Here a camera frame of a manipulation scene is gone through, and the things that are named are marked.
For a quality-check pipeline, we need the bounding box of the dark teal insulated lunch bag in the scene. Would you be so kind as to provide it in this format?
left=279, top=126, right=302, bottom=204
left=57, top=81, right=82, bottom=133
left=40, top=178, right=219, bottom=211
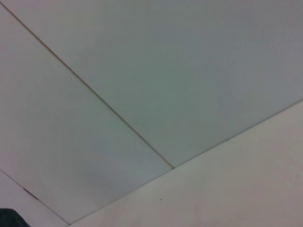
left=0, top=207, right=31, bottom=227

